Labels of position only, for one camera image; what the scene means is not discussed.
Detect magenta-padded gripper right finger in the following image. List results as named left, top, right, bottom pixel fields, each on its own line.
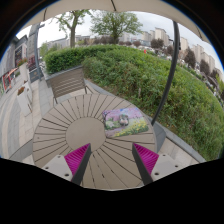
left=131, top=142, right=184, bottom=186

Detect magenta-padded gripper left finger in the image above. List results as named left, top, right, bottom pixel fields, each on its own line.
left=41, top=143, right=92, bottom=186

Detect floral print mouse pad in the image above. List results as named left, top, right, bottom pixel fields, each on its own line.
left=101, top=106, right=150, bottom=140

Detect brown slatted outdoor chair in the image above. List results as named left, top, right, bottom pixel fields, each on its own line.
left=45, top=65, right=98, bottom=105

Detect white planter box with flowers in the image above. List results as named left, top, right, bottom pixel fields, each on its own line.
left=17, top=58, right=31, bottom=85
left=16, top=85, right=34, bottom=117

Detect dark curved umbrella pole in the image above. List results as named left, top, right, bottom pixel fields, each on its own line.
left=151, top=20, right=181, bottom=126

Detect tall grey sign pillar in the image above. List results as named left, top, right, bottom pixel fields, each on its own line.
left=26, top=23, right=46, bottom=83

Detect grey shopfront building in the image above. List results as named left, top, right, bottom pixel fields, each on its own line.
left=0, top=34, right=29, bottom=98

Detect distant apartment buildings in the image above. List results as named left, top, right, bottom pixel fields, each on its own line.
left=119, top=27, right=224, bottom=79

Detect tall bare-trunk tree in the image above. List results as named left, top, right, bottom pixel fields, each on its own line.
left=54, top=9, right=91, bottom=49

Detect round leafy green tree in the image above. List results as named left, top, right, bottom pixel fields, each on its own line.
left=90, top=10, right=144, bottom=46

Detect beige patio umbrella canopy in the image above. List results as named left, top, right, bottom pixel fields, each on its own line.
left=19, top=0, right=211, bottom=44

